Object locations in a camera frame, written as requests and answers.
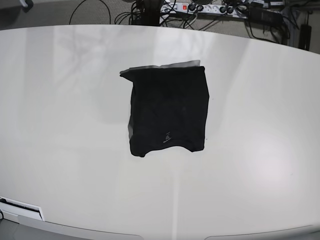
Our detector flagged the black t-shirt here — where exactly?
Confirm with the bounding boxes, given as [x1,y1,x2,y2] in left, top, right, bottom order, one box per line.
[119,60,210,158]

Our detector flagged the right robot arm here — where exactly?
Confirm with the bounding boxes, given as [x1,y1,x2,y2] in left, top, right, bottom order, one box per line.
[19,0,34,13]

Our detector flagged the white power strip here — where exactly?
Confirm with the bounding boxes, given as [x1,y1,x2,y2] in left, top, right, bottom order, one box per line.
[160,2,247,19]

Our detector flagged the white box at table edge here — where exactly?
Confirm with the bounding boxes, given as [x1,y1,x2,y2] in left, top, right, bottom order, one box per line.
[0,196,45,222]

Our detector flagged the black cable bundle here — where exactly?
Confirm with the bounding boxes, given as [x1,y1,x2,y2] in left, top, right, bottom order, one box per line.
[67,0,313,51]

